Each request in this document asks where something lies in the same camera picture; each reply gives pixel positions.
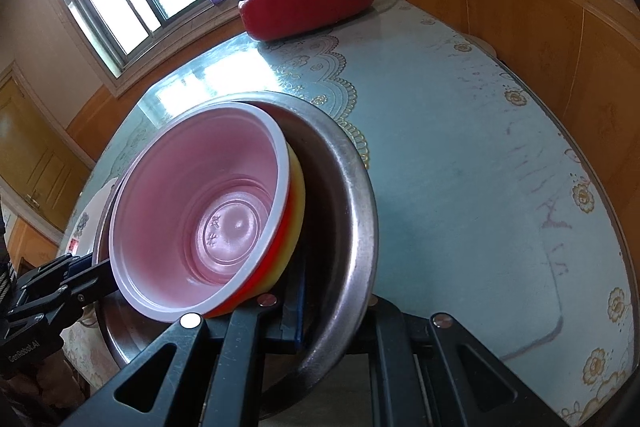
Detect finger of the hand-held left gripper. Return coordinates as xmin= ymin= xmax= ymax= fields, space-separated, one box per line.
xmin=2 ymin=260 xmax=119 ymax=333
xmin=17 ymin=252 xmax=96 ymax=290

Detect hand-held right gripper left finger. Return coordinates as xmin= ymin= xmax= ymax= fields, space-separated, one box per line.
xmin=60 ymin=252 xmax=307 ymax=427

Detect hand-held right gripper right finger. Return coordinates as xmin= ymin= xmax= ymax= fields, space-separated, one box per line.
xmin=345 ymin=294 xmax=568 ymax=427

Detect white deep plate red characters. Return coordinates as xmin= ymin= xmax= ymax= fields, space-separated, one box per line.
xmin=62 ymin=178 xmax=121 ymax=258

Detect yellow plastic bowl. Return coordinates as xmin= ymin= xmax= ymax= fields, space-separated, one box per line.
xmin=240 ymin=144 xmax=307 ymax=308

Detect stainless steel bowl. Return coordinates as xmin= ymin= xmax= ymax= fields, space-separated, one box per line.
xmin=92 ymin=91 xmax=378 ymax=418

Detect red plastic bowl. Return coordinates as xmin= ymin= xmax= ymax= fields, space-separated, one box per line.
xmin=108 ymin=103 xmax=292 ymax=319

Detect person's left hand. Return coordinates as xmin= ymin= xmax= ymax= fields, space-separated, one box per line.
xmin=0 ymin=354 xmax=93 ymax=427

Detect wooden door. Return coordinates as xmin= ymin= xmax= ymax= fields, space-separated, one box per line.
xmin=0 ymin=64 xmax=93 ymax=253

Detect red electric cooking pot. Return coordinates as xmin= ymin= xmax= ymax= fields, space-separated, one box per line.
xmin=237 ymin=0 xmax=374 ymax=42

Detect striped wrist strap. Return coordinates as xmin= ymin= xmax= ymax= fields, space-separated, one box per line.
xmin=0 ymin=257 xmax=18 ymax=310

